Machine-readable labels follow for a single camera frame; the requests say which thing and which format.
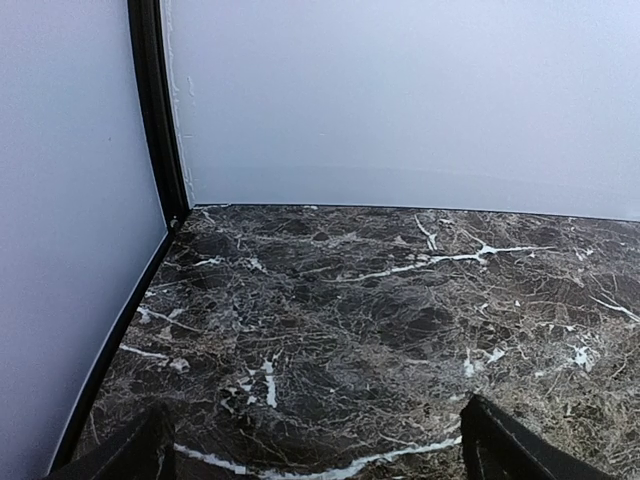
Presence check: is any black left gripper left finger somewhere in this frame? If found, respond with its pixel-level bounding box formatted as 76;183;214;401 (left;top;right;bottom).
47;403;176;480

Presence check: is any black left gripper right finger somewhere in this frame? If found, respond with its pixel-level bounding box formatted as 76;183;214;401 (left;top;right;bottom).
461;394;611;480

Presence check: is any black left corner post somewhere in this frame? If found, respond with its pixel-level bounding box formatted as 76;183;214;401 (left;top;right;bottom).
127;0;190;232

